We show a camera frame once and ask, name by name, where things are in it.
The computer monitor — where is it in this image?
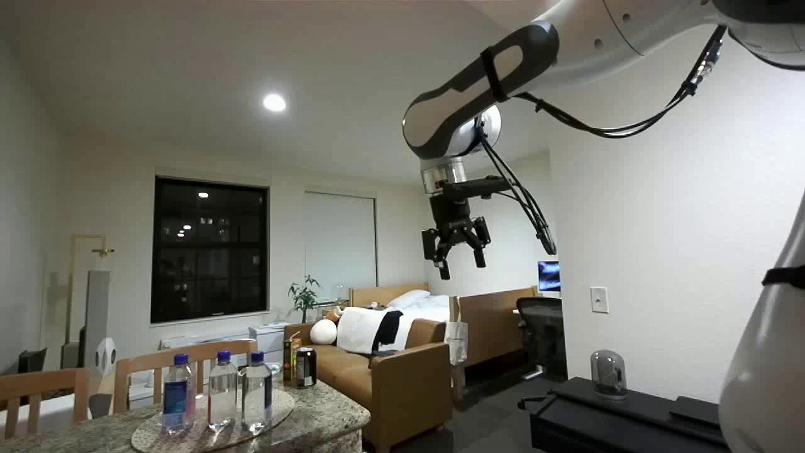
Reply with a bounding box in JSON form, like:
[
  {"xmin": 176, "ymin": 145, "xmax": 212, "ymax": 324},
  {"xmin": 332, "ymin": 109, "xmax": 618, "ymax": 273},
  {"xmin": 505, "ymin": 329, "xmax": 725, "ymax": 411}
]
[{"xmin": 537, "ymin": 259, "xmax": 560, "ymax": 294}]

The right clear water bottle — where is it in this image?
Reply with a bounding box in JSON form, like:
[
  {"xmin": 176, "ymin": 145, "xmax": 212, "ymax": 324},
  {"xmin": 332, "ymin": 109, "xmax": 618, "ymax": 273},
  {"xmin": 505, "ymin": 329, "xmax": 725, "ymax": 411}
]
[{"xmin": 240, "ymin": 353, "xmax": 272, "ymax": 435}]

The clear glass jar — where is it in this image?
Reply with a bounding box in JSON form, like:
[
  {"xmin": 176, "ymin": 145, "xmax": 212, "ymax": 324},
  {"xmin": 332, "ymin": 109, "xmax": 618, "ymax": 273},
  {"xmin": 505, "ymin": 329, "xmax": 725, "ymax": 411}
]
[{"xmin": 591, "ymin": 351, "xmax": 627, "ymax": 395}]

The wall light switch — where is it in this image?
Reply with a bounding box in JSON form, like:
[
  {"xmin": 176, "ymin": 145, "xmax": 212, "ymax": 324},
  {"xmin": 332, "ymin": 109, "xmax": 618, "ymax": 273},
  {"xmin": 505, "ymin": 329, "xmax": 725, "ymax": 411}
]
[{"xmin": 588, "ymin": 286, "xmax": 609, "ymax": 315}]

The right wooden chair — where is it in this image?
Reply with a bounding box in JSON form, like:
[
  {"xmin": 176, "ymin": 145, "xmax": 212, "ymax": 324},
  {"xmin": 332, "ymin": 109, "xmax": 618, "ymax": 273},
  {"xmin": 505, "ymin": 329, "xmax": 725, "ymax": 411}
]
[{"xmin": 113, "ymin": 340, "xmax": 257, "ymax": 412}]

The potted green plant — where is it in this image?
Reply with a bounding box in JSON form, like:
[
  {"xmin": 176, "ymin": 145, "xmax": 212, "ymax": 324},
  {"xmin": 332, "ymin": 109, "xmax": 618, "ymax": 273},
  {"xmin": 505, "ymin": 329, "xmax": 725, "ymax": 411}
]
[{"xmin": 288, "ymin": 275, "xmax": 320, "ymax": 315}]

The water bottle blue label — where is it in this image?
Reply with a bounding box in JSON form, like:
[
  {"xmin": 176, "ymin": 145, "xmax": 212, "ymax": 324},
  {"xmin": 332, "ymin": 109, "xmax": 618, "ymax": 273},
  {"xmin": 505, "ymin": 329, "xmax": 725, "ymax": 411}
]
[{"xmin": 161, "ymin": 353, "xmax": 196, "ymax": 435}]

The left wooden chair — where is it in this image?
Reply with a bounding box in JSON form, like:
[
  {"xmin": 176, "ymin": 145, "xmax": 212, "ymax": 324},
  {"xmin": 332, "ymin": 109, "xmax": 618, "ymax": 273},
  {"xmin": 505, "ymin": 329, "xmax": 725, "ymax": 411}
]
[{"xmin": 0, "ymin": 368, "xmax": 87, "ymax": 441}]

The middle clear water bottle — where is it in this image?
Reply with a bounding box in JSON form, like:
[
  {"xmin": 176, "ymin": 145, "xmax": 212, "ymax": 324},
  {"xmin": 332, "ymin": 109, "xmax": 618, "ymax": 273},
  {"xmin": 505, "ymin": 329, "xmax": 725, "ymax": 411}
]
[{"xmin": 208, "ymin": 351, "xmax": 235, "ymax": 431}]

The white window blind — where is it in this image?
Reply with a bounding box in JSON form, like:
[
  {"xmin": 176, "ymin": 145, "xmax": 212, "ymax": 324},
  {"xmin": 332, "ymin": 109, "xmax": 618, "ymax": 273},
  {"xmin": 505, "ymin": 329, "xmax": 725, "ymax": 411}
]
[{"xmin": 303, "ymin": 192, "xmax": 374, "ymax": 303}]

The wooden desk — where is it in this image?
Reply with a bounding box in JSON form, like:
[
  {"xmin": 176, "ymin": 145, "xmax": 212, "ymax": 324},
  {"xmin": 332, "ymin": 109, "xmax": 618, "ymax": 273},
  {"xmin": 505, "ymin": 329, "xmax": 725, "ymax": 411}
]
[{"xmin": 454, "ymin": 286, "xmax": 536, "ymax": 368}]

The dark drink can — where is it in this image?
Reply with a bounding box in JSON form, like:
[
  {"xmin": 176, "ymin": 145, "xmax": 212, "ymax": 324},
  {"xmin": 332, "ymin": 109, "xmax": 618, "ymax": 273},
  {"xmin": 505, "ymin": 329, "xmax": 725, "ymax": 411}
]
[{"xmin": 297, "ymin": 348, "xmax": 316, "ymax": 388}]

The black office chair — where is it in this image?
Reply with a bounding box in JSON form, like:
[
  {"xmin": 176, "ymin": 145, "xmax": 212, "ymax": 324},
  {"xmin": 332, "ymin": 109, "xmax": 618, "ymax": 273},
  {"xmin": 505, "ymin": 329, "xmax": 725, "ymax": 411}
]
[{"xmin": 515, "ymin": 298, "xmax": 566, "ymax": 381}]

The clear water bottle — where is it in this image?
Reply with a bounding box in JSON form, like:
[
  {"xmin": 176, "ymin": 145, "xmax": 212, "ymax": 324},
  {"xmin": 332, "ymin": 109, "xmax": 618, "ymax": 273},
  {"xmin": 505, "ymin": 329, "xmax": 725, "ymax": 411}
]
[
  {"xmin": 240, "ymin": 353, "xmax": 272, "ymax": 435},
  {"xmin": 208, "ymin": 351, "xmax": 235, "ymax": 431}
]

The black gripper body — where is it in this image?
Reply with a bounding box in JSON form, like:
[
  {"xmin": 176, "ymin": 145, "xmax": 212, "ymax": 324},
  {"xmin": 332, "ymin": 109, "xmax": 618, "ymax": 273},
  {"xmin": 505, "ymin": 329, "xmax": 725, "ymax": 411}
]
[{"xmin": 423, "ymin": 176, "xmax": 508, "ymax": 259}]

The ceiling light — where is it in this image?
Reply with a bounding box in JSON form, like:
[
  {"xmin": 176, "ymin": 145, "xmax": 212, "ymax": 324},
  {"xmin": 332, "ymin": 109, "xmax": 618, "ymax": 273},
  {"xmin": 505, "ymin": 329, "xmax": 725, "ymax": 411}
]
[{"xmin": 261, "ymin": 90, "xmax": 286, "ymax": 113}]

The white pillow on armchair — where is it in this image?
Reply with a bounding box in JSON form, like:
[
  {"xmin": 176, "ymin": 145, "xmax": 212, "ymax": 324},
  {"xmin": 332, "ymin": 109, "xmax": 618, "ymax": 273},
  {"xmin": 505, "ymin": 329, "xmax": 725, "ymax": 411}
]
[{"xmin": 337, "ymin": 308, "xmax": 403, "ymax": 356}]

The dark window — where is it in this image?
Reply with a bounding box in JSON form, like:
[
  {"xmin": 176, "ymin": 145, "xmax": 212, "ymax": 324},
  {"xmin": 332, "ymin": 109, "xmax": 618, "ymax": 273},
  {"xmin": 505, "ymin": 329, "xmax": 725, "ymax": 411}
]
[{"xmin": 151, "ymin": 176, "xmax": 269, "ymax": 323}]

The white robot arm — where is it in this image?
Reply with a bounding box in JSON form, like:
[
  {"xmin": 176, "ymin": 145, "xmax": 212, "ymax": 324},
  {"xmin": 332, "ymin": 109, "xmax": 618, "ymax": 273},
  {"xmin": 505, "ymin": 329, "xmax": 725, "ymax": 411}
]
[{"xmin": 403, "ymin": 0, "xmax": 805, "ymax": 453}]

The black case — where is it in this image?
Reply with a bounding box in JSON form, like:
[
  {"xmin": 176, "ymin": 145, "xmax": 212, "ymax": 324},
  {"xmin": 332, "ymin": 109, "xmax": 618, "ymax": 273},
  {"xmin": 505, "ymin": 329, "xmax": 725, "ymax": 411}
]
[{"xmin": 531, "ymin": 378, "xmax": 729, "ymax": 453}]

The tan armchair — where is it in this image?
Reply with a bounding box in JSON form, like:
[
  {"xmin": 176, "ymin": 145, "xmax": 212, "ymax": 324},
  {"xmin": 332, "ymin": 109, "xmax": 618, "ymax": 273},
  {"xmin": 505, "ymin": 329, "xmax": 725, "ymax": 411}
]
[{"xmin": 316, "ymin": 319, "xmax": 453, "ymax": 453}]

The wooden chair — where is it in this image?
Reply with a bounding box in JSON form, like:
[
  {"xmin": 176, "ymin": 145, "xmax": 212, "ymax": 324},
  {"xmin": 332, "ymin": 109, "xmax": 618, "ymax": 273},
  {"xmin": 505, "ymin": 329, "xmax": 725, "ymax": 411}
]
[
  {"xmin": 0, "ymin": 368, "xmax": 87, "ymax": 441},
  {"xmin": 113, "ymin": 340, "xmax": 257, "ymax": 412}
]

